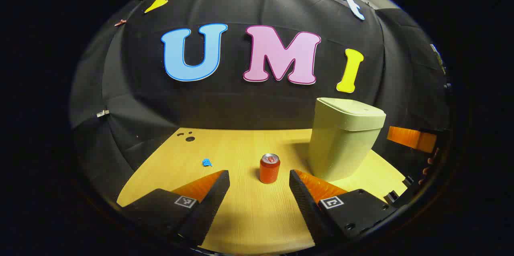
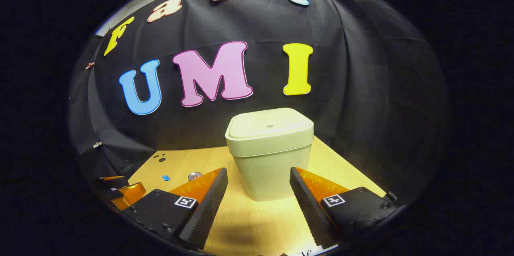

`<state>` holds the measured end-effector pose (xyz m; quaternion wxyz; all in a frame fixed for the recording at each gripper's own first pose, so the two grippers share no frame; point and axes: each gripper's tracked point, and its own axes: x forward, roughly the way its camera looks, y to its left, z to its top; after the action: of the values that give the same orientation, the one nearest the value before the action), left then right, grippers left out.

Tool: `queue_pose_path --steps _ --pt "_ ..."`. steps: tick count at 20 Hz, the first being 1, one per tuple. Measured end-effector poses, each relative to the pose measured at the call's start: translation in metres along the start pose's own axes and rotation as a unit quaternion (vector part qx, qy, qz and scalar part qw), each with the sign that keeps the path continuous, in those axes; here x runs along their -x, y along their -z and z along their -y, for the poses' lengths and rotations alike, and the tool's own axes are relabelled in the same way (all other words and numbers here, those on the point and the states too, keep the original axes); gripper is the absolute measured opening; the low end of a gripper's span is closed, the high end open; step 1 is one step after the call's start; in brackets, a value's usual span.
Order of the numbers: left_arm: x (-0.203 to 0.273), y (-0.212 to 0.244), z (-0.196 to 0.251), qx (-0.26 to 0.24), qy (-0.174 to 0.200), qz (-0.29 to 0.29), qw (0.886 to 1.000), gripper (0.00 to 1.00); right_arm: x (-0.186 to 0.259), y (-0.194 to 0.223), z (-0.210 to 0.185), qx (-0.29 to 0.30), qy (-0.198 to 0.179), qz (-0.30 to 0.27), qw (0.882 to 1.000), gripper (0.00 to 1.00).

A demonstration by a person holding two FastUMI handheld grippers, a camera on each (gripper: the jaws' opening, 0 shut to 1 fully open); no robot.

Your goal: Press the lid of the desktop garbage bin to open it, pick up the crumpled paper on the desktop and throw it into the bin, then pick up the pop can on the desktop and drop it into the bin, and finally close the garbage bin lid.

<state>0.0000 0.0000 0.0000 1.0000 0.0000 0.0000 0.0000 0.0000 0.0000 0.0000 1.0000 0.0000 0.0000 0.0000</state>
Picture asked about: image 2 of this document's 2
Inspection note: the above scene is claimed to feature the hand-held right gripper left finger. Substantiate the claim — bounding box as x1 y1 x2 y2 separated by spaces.
122 167 228 250

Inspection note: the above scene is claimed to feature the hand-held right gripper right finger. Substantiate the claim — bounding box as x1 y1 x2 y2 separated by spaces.
290 167 400 248

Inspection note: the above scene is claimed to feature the green desktop garbage bin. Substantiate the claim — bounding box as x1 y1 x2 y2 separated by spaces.
225 108 314 202

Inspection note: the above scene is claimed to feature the wooden desktop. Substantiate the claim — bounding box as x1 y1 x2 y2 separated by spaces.
128 136 387 256

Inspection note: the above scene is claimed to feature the black backdrop cloth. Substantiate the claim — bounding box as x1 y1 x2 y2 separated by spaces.
68 0 448 204

